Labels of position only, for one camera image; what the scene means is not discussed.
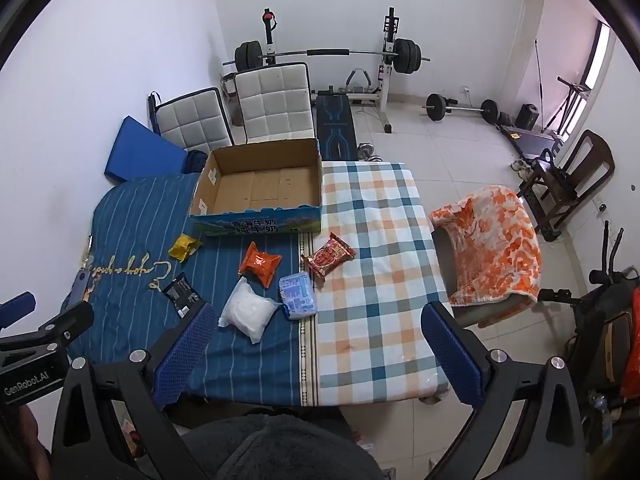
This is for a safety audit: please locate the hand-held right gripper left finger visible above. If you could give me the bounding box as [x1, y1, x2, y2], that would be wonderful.
[50, 301, 218, 480]

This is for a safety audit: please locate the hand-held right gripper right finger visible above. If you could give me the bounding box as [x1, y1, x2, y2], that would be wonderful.
[421, 302, 588, 480]

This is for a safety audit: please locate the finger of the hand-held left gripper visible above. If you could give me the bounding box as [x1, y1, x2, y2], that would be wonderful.
[0, 291, 37, 333]
[0, 302, 96, 357]

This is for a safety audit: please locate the black snack packet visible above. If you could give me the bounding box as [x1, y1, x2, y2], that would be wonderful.
[164, 272, 202, 318]

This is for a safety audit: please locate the white plastic packet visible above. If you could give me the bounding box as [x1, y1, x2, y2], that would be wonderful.
[218, 277, 284, 345]

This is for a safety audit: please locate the yellow snack packet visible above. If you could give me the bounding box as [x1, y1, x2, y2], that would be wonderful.
[168, 234, 202, 262]

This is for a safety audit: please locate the orange snack packet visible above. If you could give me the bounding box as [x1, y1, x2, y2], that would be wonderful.
[238, 241, 283, 288]

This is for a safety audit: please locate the blue snack packet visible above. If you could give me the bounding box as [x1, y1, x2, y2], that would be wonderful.
[278, 270, 318, 320]

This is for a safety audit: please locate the red snack packet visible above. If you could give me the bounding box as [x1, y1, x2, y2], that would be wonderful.
[301, 232, 356, 288]

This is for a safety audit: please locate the cardboard box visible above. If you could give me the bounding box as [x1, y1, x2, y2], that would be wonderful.
[189, 138, 323, 236]

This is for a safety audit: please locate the blue phone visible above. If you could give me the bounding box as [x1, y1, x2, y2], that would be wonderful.
[67, 269, 93, 306]

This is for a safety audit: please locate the grey chair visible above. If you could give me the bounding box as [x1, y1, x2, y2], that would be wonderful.
[432, 225, 538, 328]

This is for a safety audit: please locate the blue striped blanket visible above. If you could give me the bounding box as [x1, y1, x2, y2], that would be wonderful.
[62, 174, 321, 406]

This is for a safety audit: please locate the orange floral cushion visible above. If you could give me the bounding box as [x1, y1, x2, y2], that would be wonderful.
[429, 186, 542, 307]

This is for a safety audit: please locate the person's dark fleece clothing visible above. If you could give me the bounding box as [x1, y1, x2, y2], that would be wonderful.
[182, 412, 386, 480]

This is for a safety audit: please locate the plaid bed sheet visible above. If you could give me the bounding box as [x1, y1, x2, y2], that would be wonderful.
[298, 161, 453, 406]

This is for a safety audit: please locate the black exercise bike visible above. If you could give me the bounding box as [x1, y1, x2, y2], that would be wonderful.
[537, 220, 640, 411]

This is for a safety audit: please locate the clear water bottle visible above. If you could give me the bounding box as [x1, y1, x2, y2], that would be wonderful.
[589, 392, 614, 442]

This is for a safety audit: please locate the orange bag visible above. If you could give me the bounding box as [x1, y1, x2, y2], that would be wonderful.
[619, 310, 640, 397]

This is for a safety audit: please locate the blue foam cushion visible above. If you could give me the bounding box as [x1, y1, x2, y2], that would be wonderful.
[103, 116, 188, 181]

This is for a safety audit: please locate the dark blue dotted cloth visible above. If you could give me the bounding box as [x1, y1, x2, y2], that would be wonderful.
[182, 150, 209, 175]

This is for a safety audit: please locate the black treadmill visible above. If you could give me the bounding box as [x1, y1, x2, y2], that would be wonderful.
[497, 122, 566, 161]

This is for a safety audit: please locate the white quilted chair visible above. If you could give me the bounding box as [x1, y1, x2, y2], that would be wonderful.
[152, 87, 236, 153]
[234, 62, 318, 147]

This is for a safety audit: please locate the dark wooden chair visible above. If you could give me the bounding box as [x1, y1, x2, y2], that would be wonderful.
[517, 129, 616, 243]

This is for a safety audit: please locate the short barbell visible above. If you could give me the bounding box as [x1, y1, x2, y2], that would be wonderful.
[422, 92, 501, 125]

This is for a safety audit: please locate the black speaker box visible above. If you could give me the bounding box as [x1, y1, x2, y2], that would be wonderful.
[515, 103, 540, 130]

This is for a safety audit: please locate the black weight bench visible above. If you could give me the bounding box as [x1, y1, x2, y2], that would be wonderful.
[312, 85, 358, 161]

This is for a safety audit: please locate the white barbell rack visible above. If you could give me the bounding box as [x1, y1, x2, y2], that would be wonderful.
[262, 6, 401, 133]

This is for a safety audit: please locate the thin black pole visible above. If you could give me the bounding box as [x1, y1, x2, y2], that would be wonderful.
[533, 39, 544, 106]

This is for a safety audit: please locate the window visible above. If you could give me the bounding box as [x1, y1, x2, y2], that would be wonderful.
[550, 20, 615, 136]

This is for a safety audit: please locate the long barbell with black plates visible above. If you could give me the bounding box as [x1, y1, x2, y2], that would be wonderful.
[222, 37, 431, 77]

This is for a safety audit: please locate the black upright handle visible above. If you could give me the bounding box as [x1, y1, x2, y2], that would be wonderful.
[146, 91, 162, 134]

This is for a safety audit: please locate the grey curved exercise handle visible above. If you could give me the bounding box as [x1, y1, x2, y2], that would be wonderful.
[345, 67, 374, 94]

